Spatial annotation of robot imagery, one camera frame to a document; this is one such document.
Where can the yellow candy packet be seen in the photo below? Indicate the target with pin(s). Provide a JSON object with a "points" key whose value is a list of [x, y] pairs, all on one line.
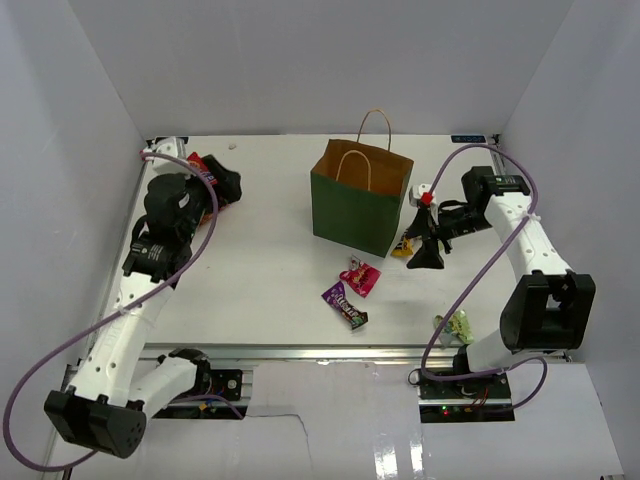
{"points": [[404, 247]]}

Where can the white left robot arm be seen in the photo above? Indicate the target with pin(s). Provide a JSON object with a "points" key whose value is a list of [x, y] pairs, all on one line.
{"points": [[104, 408]]}

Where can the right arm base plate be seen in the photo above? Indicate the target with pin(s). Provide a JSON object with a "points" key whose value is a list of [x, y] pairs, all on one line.
{"points": [[479, 400]]}

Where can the aluminium table rail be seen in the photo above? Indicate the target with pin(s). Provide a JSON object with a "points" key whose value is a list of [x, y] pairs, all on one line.
{"points": [[310, 352]]}

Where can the green paper bag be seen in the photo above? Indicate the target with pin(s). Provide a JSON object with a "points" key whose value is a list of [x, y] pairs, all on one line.
{"points": [[357, 191]]}

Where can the pink candy packet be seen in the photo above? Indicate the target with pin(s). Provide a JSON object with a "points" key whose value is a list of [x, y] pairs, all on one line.
{"points": [[360, 276]]}

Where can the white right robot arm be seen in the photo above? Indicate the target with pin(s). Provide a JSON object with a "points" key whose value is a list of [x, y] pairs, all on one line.
{"points": [[549, 308]]}

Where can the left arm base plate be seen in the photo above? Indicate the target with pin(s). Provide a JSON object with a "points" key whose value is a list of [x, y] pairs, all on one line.
{"points": [[221, 399]]}

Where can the purple chocolate bar wrapper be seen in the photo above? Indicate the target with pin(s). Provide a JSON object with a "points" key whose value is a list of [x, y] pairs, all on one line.
{"points": [[335, 297]]}

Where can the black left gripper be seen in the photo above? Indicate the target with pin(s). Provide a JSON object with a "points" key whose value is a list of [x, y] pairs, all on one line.
{"points": [[227, 189]]}

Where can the light green snack wrapper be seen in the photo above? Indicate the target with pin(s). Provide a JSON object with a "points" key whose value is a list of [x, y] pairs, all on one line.
{"points": [[457, 329]]}

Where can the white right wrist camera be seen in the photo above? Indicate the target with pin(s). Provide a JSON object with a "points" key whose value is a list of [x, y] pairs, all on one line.
{"points": [[421, 195]]}

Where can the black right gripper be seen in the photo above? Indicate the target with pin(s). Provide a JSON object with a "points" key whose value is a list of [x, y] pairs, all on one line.
{"points": [[428, 256]]}

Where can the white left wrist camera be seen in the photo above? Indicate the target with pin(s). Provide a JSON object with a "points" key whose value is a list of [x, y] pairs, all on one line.
{"points": [[173, 146]]}

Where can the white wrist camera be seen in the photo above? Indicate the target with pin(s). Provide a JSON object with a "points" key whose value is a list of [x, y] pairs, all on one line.
{"points": [[173, 146], [421, 195]]}

